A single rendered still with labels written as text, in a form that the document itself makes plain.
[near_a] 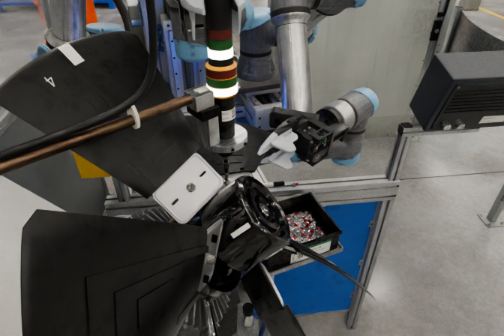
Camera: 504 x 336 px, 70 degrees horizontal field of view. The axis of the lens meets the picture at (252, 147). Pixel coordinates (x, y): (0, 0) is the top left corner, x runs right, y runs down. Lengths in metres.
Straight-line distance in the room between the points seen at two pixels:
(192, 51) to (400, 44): 2.10
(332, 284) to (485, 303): 0.86
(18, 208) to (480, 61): 1.06
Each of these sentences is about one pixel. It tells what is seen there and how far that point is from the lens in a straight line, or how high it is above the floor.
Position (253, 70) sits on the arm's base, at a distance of 1.33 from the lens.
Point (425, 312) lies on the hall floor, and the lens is 2.03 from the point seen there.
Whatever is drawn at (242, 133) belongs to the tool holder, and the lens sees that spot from 0.56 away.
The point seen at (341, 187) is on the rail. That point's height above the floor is 0.85.
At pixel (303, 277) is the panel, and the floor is 0.39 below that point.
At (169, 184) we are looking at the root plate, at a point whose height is 1.26.
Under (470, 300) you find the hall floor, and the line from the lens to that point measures 2.16.
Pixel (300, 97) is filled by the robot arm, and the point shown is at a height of 1.20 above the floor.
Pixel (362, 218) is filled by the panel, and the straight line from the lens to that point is 1.32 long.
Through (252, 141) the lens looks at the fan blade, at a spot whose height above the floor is 1.18.
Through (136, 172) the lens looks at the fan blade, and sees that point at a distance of 0.52.
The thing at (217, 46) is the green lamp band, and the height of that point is 1.44.
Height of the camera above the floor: 1.60
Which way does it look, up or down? 35 degrees down
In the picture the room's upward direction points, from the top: straight up
